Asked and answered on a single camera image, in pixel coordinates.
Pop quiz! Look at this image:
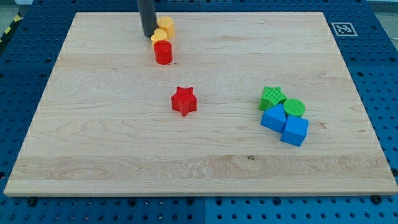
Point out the yellow heart block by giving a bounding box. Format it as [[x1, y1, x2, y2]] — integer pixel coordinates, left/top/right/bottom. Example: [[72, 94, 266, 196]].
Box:
[[150, 29, 169, 46]]

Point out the red star block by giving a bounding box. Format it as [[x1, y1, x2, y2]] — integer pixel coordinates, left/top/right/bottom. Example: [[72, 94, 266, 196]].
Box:
[[171, 86, 197, 116]]

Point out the red cylinder block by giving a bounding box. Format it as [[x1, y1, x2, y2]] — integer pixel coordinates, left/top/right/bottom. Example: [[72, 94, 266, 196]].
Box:
[[154, 40, 173, 65]]

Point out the green star block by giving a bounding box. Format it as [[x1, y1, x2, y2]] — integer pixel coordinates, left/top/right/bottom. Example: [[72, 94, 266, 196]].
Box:
[[258, 86, 287, 111]]

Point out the blue triangle block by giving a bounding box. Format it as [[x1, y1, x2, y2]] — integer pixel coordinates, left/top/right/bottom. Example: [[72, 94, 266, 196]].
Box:
[[260, 104, 287, 133]]

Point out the green cylinder block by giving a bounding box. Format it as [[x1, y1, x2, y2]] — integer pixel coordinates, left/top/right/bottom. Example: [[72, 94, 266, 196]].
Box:
[[283, 98, 306, 117]]

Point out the wooden board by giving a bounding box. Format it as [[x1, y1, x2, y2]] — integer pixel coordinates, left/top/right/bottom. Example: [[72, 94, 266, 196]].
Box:
[[4, 12, 397, 197]]

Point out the yellow hexagon block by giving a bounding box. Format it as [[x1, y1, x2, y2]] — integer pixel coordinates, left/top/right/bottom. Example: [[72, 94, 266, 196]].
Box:
[[157, 16, 175, 39]]

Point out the blue cube block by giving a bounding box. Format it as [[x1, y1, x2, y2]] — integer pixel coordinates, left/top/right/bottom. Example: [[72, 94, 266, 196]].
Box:
[[280, 115, 309, 147]]

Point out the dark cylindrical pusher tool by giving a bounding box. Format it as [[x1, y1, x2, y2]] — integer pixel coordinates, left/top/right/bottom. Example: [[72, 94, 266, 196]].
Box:
[[137, 0, 159, 38]]

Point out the white fiducial marker tag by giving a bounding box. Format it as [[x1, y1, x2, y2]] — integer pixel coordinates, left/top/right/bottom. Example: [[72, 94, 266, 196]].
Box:
[[331, 22, 358, 37]]

